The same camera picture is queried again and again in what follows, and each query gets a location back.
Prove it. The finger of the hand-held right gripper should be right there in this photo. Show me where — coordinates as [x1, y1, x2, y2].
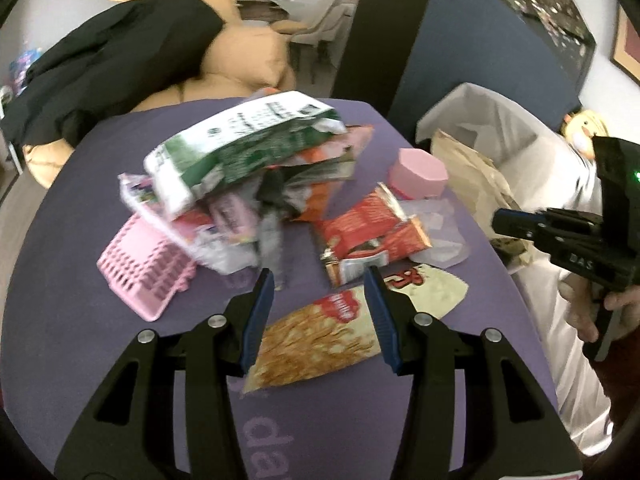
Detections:
[491, 207, 551, 248]

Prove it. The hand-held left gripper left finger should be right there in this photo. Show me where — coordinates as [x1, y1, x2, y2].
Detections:
[54, 268, 277, 480]

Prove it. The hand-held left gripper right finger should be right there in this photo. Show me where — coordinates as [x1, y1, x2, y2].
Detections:
[363, 266, 583, 480]

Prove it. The white trash bag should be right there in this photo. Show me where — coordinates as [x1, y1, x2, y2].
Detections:
[416, 82, 613, 456]

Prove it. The yellow noodle snack bag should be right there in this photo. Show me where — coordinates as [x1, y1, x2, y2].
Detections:
[242, 262, 471, 393]

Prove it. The red snack bag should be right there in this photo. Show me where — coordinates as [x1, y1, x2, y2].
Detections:
[312, 182, 433, 288]

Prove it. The orange snack bag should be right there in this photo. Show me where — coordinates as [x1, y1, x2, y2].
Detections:
[287, 125, 376, 223]

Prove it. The green white snack bag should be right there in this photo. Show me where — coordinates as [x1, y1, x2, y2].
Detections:
[143, 91, 346, 221]

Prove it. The person's right forearm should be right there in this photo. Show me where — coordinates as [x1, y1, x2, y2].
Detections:
[592, 327, 640, 426]

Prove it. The person's right hand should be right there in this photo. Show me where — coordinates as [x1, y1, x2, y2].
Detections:
[558, 277, 640, 346]

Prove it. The brown paper bag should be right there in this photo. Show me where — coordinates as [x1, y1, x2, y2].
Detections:
[431, 129, 538, 271]

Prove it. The clear crumpled plastic wrapper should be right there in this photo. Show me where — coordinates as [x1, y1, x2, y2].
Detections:
[195, 220, 288, 291]

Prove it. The clear plastic film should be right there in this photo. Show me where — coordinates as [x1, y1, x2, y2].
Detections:
[400, 197, 468, 267]

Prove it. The pink flat wrapper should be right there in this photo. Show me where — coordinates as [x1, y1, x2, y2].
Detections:
[165, 192, 261, 256]

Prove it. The yellow plush toy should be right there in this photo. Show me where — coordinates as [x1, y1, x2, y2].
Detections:
[560, 108, 608, 161]

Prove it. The pink cup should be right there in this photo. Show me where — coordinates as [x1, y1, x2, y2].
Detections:
[388, 148, 449, 200]

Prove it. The pink plastic basket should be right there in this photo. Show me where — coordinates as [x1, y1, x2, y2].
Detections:
[96, 212, 198, 322]

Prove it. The blue partition panel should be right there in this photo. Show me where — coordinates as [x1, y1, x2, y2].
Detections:
[387, 0, 596, 133]

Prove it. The purple printed mat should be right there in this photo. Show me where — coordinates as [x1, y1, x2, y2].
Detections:
[0, 97, 561, 480]

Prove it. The glass fish tank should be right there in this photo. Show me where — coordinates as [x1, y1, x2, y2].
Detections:
[480, 0, 598, 96]

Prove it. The black cabinet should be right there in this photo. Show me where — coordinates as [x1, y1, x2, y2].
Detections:
[330, 0, 436, 111]

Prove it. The beige chair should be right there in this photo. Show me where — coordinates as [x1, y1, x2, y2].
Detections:
[325, 2, 357, 68]
[290, 0, 346, 83]

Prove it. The tan beanbag sofa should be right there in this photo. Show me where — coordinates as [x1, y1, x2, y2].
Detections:
[22, 0, 297, 188]

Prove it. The black jacket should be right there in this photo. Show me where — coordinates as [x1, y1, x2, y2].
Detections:
[0, 0, 226, 148]

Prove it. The colourful printed bag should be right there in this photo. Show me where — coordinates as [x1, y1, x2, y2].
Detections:
[7, 47, 43, 96]

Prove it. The framed wall picture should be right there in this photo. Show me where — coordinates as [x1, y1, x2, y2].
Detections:
[610, 2, 640, 86]

